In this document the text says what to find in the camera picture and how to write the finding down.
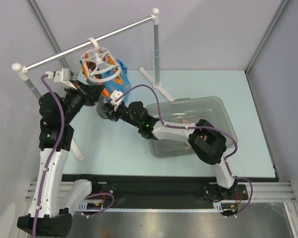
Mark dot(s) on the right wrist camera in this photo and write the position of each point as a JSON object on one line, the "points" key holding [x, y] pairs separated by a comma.
{"points": [[116, 98]]}

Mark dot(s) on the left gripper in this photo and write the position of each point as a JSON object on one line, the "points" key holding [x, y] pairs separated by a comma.
{"points": [[90, 93]]}

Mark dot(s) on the grey plastic bin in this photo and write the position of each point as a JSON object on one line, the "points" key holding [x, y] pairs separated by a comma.
{"points": [[211, 109]]}

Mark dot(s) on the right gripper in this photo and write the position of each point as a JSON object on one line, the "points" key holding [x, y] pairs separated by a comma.
{"points": [[109, 111]]}

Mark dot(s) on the blue patterned sock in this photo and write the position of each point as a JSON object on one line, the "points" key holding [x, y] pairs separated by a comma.
{"points": [[119, 83]]}

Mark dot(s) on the white round clip hanger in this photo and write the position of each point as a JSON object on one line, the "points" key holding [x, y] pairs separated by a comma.
{"points": [[108, 67]]}

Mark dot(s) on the brown sock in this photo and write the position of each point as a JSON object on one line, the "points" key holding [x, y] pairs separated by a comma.
{"points": [[92, 67]]}

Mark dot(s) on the red reindeer sock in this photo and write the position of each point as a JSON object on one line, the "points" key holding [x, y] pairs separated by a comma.
{"points": [[198, 138], [185, 121]]}

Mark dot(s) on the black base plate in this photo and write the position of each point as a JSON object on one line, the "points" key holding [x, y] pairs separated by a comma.
{"points": [[165, 193]]}

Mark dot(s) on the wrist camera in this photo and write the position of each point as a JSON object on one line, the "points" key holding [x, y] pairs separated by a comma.
{"points": [[116, 98], [62, 78]]}

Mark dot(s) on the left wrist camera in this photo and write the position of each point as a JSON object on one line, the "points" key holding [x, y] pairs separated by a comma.
{"points": [[62, 78]]}

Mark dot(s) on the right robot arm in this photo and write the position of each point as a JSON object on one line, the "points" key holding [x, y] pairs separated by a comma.
{"points": [[214, 154]]}

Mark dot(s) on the orange clothes peg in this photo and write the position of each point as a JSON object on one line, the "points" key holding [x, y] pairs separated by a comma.
{"points": [[105, 93]]}

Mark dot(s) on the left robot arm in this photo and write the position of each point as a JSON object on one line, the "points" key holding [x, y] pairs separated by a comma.
{"points": [[50, 215]]}

